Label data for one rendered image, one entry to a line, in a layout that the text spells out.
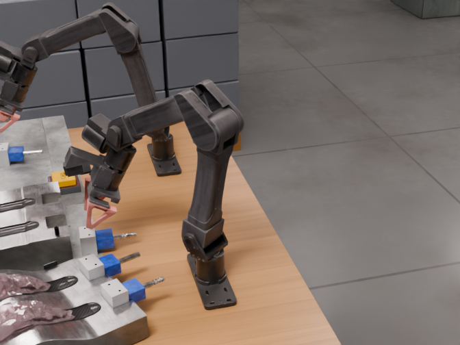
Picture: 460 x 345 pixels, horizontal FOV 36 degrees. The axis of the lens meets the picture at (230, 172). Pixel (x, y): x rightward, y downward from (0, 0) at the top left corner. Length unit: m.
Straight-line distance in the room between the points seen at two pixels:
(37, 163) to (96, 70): 1.46
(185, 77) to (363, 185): 1.06
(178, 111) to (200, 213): 0.22
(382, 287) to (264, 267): 1.35
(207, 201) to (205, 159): 0.10
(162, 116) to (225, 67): 2.29
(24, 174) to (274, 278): 0.84
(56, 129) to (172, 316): 1.02
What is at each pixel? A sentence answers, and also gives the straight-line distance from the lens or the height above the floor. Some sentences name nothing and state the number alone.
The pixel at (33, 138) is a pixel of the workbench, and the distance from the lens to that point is 2.29.
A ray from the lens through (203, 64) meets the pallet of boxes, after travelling 3.65.
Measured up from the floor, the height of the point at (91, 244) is 0.83.
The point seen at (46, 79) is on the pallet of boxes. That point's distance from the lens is 3.51.
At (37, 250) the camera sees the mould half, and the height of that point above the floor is 0.86.
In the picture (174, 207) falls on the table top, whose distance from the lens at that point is 1.84.
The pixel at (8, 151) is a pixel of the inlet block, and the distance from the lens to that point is 2.13.
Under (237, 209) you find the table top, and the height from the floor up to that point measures 0.80.
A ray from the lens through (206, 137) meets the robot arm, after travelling 1.33.
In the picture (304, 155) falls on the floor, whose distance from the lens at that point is 3.86.
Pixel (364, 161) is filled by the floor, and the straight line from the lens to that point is 3.84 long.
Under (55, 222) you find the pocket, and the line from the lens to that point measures 1.69.
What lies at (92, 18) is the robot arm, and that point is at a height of 1.23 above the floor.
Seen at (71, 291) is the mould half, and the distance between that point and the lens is 1.49.
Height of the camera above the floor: 1.75
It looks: 28 degrees down
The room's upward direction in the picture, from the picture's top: 1 degrees counter-clockwise
